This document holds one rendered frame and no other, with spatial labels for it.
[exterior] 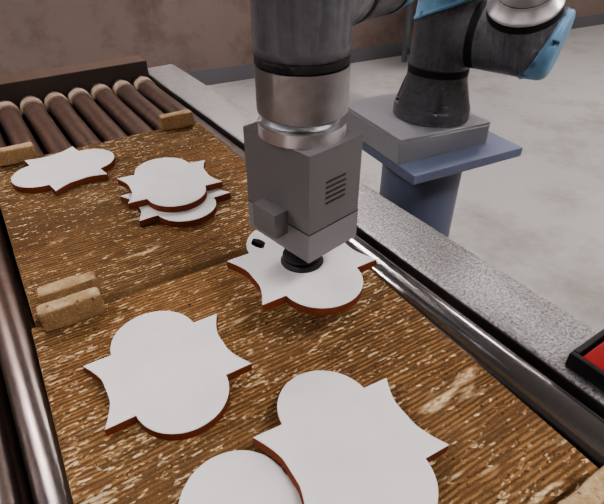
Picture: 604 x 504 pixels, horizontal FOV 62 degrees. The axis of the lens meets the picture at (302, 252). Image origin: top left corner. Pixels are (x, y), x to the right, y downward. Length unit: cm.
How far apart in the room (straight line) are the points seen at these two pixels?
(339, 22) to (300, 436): 30
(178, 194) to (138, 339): 26
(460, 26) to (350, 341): 64
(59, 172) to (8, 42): 316
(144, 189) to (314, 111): 39
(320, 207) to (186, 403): 20
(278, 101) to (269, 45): 4
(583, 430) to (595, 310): 169
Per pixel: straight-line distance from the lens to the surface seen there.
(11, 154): 92
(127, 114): 111
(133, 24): 403
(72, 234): 70
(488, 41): 96
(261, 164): 44
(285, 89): 39
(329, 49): 39
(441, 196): 109
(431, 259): 65
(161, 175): 76
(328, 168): 41
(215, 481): 41
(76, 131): 106
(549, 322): 61
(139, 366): 49
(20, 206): 80
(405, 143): 96
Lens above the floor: 130
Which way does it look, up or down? 36 degrees down
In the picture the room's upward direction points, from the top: straight up
